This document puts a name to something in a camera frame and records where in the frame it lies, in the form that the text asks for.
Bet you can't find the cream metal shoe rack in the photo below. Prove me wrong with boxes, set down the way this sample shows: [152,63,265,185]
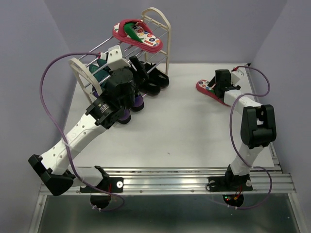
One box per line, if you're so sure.
[69,7,173,127]

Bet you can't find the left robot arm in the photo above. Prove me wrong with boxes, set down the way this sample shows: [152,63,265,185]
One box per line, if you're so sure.
[28,56,149,196]

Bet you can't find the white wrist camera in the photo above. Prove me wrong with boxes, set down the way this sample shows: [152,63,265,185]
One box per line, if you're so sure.
[231,69,244,85]
[100,45,130,71]

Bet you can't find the green loafer one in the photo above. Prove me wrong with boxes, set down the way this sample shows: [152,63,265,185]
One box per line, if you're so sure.
[88,64,113,82]
[96,59,110,70]

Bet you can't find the purple loafer one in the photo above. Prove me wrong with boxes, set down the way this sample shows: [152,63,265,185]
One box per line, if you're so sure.
[92,87,131,125]
[131,94,144,112]

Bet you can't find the pink sandal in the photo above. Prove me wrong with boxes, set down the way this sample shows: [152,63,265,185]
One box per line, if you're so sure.
[112,19,163,53]
[196,80,228,106]

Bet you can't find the aluminium mounting rail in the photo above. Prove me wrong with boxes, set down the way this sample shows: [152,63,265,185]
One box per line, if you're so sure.
[104,166,296,196]

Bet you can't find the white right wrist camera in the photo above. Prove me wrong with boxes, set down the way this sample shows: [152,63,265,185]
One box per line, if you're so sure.
[231,69,244,85]

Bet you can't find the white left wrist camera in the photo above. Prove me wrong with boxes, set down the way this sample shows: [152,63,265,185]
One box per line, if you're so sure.
[100,45,130,71]

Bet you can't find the green loafer front one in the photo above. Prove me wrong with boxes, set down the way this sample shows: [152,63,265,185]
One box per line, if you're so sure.
[88,64,113,82]

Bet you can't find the green loafer rear one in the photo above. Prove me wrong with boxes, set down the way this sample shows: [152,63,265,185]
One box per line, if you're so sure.
[96,59,110,70]

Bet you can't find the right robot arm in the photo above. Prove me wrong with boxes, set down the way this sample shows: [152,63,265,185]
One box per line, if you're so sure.
[207,67,276,192]

